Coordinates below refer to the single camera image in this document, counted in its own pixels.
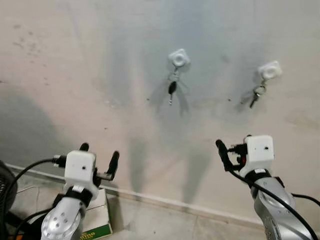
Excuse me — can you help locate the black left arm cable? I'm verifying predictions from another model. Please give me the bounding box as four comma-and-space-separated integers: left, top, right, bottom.
0, 156, 68, 240

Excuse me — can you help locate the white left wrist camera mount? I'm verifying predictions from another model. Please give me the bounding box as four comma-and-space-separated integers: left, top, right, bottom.
63, 149, 97, 193

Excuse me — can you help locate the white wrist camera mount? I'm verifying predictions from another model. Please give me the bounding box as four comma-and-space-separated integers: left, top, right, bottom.
244, 134, 275, 176
63, 149, 97, 193

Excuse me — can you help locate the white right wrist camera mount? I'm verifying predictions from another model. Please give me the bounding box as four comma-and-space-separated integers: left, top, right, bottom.
244, 134, 275, 176

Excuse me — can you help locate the white and green cardboard box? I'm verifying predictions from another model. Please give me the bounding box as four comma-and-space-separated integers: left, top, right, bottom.
30, 186, 114, 240

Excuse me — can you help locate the black-headed key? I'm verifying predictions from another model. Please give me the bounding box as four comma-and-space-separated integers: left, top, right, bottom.
167, 80, 179, 106

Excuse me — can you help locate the white wall hook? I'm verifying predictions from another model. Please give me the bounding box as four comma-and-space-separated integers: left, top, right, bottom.
257, 60, 283, 81
168, 48, 191, 69

